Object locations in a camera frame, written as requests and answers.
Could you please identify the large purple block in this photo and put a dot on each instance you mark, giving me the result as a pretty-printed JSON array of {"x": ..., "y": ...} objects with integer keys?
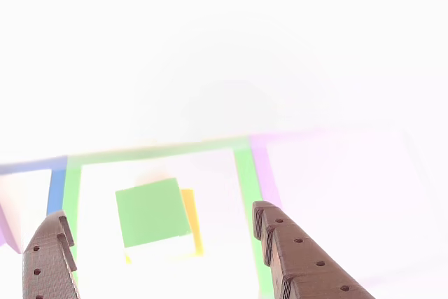
[{"x": 7, "y": 229}]

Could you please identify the green block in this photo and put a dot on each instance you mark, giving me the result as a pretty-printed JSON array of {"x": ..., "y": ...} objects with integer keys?
[{"x": 150, "y": 211}]

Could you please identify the orange block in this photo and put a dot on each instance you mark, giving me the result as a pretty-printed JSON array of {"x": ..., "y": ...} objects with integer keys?
[{"x": 190, "y": 215}]

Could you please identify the blue square frame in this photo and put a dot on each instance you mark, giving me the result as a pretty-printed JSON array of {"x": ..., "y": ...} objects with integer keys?
[{"x": 56, "y": 190}]

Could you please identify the purple square frame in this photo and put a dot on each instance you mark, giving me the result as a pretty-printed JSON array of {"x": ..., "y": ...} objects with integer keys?
[{"x": 262, "y": 173}]

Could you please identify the green square frame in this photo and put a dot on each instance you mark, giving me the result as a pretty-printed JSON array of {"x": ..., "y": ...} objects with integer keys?
[{"x": 248, "y": 180}]

